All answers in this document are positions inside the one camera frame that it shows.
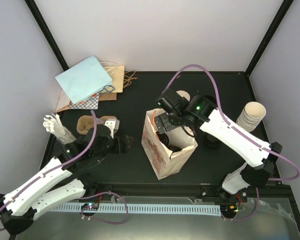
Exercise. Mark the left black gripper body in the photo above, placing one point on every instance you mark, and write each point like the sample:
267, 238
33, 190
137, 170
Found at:
116, 148

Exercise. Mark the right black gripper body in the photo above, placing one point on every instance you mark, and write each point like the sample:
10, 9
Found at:
170, 125

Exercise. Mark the black plastic cup lid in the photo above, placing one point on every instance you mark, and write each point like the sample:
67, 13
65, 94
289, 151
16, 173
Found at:
164, 139

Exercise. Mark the cream bear paper bag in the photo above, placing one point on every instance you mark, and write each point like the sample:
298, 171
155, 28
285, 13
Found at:
163, 161

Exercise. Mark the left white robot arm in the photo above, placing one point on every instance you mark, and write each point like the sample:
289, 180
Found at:
64, 178

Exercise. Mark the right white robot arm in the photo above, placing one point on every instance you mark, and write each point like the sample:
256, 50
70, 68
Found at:
259, 163

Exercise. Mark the checkered paper bag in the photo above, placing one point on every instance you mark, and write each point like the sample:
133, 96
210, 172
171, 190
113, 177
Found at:
90, 103

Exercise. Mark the white plastic cutlery bunch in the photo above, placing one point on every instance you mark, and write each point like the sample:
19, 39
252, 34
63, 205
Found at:
53, 125

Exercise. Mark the light blue paper bag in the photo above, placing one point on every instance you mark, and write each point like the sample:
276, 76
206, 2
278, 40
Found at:
84, 79

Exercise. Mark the brown kraft paper bag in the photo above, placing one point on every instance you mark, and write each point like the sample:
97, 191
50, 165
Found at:
107, 93

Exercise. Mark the stack of white cups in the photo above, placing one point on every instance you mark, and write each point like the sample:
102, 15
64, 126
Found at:
251, 115

